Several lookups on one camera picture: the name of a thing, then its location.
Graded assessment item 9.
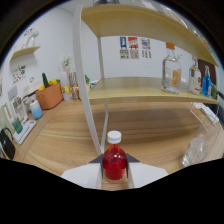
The small red liquid bottle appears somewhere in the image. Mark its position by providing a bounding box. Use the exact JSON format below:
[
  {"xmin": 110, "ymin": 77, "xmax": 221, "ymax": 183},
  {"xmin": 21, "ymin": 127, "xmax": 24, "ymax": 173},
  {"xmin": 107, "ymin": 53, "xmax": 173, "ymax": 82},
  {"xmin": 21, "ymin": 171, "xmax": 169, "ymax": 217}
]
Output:
[{"xmin": 102, "ymin": 130, "xmax": 128, "ymax": 181}]

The clear bottle orange cap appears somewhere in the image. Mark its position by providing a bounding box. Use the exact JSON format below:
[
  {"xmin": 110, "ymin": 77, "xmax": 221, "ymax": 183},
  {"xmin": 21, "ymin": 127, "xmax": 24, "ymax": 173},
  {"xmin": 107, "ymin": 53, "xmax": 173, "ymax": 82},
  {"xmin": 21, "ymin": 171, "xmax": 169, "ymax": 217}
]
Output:
[{"xmin": 161, "ymin": 41, "xmax": 183, "ymax": 95}]

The light blue cup white lid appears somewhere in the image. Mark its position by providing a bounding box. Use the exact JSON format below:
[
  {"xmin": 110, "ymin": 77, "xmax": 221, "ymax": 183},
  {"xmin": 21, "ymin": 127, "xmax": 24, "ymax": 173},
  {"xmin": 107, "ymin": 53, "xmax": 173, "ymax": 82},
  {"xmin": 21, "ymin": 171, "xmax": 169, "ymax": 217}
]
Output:
[{"xmin": 29, "ymin": 99, "xmax": 44, "ymax": 120}]

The green cup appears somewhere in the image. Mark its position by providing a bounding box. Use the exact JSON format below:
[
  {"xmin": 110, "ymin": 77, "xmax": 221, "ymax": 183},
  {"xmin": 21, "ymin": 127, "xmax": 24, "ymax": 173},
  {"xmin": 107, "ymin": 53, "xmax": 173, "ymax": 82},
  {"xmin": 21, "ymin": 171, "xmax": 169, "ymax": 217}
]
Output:
[{"xmin": 11, "ymin": 117, "xmax": 24, "ymax": 135}]

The white tray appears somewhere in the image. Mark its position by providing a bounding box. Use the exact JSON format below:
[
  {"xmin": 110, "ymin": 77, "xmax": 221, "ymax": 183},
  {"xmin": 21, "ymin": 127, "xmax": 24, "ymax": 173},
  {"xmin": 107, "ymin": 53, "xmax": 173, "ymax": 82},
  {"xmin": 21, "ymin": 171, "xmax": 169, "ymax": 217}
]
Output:
[{"xmin": 12, "ymin": 119, "xmax": 37, "ymax": 145}]

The black bag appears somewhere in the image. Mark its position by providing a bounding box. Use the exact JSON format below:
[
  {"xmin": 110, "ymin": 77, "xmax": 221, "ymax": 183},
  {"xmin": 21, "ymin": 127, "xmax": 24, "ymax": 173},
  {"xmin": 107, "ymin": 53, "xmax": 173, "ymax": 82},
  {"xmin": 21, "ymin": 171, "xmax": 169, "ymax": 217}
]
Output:
[{"xmin": 0, "ymin": 128, "xmax": 16, "ymax": 160}]

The orange storage basket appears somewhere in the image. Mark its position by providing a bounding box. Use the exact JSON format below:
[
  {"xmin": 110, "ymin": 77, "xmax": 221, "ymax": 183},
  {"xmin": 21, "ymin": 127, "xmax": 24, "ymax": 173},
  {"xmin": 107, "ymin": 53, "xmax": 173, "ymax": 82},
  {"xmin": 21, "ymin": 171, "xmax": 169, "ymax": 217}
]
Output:
[{"xmin": 34, "ymin": 82, "xmax": 64, "ymax": 111}]

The framed picture card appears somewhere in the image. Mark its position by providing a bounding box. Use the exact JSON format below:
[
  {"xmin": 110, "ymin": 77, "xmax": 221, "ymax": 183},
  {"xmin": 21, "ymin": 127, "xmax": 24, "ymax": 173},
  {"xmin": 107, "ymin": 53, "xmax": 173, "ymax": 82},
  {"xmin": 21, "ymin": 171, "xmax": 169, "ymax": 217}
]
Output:
[{"xmin": 9, "ymin": 95, "xmax": 29, "ymax": 124}]

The white kitchen appliance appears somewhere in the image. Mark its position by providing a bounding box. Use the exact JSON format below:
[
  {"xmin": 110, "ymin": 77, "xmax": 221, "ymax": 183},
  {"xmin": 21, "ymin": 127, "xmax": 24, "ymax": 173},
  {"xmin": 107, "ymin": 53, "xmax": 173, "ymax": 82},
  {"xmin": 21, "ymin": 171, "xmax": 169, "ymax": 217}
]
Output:
[{"xmin": 21, "ymin": 81, "xmax": 44, "ymax": 101}]

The glass jar of limes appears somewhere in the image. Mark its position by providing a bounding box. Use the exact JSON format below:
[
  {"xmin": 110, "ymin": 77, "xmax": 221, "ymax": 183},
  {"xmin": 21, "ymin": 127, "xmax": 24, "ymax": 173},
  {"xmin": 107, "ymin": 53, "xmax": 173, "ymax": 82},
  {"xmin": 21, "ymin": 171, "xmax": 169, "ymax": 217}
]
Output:
[{"xmin": 210, "ymin": 84, "xmax": 220, "ymax": 100}]

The clear bottle red label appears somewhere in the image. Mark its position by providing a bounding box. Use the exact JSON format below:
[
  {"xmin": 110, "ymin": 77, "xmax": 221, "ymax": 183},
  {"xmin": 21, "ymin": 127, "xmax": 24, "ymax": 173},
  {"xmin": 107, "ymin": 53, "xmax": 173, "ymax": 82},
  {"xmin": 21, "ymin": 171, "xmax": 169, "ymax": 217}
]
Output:
[{"xmin": 187, "ymin": 56, "xmax": 203, "ymax": 96}]

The blue liquid bottle silver cap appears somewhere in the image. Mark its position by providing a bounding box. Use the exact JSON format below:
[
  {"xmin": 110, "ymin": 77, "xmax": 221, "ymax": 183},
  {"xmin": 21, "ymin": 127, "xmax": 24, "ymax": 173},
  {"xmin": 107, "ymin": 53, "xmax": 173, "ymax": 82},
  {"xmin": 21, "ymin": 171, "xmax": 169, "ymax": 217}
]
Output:
[{"xmin": 201, "ymin": 65, "xmax": 213, "ymax": 98}]

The white flower vase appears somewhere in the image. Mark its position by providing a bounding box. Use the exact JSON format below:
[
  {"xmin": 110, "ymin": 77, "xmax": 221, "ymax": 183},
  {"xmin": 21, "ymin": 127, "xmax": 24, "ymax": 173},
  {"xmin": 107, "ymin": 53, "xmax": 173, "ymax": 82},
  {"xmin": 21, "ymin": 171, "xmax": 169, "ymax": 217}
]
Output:
[{"xmin": 61, "ymin": 53, "xmax": 73, "ymax": 76}]

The multicolour wall poster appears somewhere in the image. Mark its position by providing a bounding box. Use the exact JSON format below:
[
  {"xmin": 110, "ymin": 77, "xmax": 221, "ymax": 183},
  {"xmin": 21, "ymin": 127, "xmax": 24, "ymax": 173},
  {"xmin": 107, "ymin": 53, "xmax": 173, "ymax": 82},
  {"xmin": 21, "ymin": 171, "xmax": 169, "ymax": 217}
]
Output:
[{"xmin": 140, "ymin": 37, "xmax": 152, "ymax": 59}]

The blue wall poster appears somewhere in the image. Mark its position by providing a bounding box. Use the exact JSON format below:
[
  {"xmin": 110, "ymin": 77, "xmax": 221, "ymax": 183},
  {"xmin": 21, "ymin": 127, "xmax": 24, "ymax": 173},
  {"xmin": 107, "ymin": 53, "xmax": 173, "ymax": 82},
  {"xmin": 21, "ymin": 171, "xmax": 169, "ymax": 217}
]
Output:
[{"xmin": 119, "ymin": 36, "xmax": 128, "ymax": 60}]

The wooden wall shelf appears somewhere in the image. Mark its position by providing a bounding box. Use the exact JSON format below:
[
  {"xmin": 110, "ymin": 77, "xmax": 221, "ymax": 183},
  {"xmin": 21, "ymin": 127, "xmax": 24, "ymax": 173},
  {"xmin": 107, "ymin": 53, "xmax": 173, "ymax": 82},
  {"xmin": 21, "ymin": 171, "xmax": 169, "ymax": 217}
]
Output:
[{"xmin": 9, "ymin": 45, "xmax": 42, "ymax": 62}]

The white frame wooden shelf rack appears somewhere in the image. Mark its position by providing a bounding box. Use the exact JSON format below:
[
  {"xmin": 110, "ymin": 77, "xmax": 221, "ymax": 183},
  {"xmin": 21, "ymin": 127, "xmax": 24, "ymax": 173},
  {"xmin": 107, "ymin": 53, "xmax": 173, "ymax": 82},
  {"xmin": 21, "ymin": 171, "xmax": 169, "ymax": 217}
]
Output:
[{"xmin": 72, "ymin": 0, "xmax": 221, "ymax": 157}]

